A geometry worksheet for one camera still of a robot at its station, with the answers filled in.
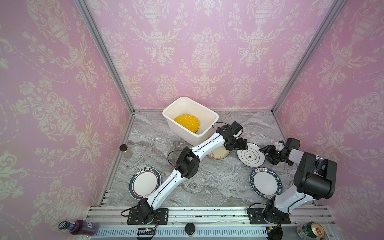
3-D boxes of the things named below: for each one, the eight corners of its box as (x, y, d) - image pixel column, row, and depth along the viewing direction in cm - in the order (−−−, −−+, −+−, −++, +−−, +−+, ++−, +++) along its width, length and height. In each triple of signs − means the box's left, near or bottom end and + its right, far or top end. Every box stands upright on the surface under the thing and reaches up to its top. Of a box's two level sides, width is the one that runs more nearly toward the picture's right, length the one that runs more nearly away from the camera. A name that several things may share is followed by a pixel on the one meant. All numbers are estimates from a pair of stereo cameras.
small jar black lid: (124, 160, 96) (117, 152, 88) (126, 152, 100) (120, 144, 92) (131, 160, 96) (124, 152, 88) (133, 152, 100) (127, 144, 92)
